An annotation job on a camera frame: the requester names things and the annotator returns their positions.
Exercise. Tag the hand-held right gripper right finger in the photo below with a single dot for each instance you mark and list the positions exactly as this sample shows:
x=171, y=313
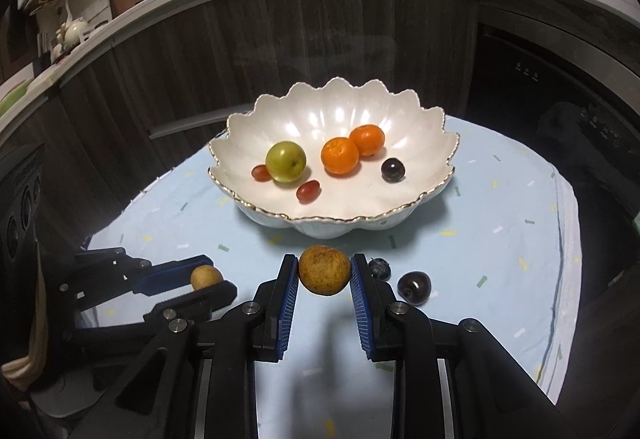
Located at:
x=361, y=304

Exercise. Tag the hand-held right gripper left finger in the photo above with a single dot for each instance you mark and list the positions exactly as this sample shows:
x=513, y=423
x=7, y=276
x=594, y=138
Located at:
x=287, y=304

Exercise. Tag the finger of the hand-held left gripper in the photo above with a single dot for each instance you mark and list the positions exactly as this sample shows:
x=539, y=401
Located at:
x=170, y=273
x=205, y=301

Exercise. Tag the small yellow-brown fruit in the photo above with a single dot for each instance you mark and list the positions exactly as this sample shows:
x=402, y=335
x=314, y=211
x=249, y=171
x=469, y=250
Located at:
x=206, y=278

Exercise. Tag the brown round fruit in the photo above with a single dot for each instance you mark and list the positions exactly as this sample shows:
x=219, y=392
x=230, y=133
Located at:
x=325, y=275

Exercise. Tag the red grape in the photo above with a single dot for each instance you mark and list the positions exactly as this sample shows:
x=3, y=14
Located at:
x=260, y=172
x=308, y=191

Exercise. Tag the dark purple grape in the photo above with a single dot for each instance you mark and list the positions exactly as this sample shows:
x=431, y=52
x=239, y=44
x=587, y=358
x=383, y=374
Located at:
x=392, y=169

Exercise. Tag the yellow-green round fruit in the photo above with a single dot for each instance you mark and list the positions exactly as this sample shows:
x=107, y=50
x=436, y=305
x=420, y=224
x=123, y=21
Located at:
x=286, y=161

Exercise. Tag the white scalloped ceramic bowl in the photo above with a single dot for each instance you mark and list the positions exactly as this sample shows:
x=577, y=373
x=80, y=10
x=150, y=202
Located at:
x=320, y=119

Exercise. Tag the blueberry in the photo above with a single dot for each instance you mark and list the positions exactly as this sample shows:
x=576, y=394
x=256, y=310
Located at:
x=378, y=267

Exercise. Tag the lower dark plum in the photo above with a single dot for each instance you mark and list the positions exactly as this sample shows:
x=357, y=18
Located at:
x=414, y=287

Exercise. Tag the beige cloth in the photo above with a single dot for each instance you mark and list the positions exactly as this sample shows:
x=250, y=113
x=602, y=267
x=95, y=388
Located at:
x=32, y=334

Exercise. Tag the light blue patterned tablecloth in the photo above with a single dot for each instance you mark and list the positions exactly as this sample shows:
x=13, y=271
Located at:
x=475, y=219

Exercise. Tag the small orange mandarin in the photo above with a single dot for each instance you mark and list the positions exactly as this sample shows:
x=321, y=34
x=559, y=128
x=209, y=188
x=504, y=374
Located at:
x=367, y=140
x=340, y=156

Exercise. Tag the white teapot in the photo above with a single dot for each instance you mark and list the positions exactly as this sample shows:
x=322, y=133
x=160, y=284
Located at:
x=70, y=31

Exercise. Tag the dark wood kitchen cabinet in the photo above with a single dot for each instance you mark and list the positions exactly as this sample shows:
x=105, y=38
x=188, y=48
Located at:
x=225, y=44

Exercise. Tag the black built-in dishwasher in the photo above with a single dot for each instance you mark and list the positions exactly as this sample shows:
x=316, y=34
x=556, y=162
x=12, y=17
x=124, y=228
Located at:
x=550, y=84

